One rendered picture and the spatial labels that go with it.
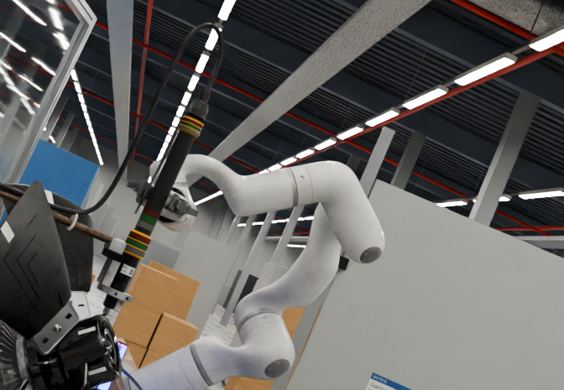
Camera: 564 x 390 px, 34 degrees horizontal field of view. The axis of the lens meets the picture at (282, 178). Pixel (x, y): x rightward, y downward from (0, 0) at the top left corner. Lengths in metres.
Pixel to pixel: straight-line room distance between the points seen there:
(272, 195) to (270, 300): 0.41
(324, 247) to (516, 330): 1.52
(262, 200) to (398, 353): 1.65
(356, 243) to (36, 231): 0.86
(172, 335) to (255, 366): 7.03
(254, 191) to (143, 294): 7.30
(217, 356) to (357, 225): 0.51
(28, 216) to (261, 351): 0.96
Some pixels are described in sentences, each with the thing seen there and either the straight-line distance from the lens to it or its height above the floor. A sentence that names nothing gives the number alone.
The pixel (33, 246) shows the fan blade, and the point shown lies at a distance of 1.52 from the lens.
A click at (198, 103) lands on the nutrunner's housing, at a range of 1.80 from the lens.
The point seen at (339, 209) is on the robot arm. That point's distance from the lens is 2.12.
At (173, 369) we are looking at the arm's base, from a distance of 2.38.
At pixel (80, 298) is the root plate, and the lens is 1.76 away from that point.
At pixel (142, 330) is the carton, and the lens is 9.32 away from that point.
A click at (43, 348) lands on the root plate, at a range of 1.64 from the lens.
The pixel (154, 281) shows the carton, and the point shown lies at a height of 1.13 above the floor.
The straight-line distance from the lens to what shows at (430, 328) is 3.58.
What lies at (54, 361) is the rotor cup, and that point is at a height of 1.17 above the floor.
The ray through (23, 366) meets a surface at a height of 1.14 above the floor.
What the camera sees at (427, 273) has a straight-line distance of 3.59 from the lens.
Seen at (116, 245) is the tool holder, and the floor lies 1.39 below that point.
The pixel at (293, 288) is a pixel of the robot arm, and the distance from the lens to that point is 2.28.
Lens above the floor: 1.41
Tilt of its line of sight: 7 degrees up
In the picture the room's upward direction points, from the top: 24 degrees clockwise
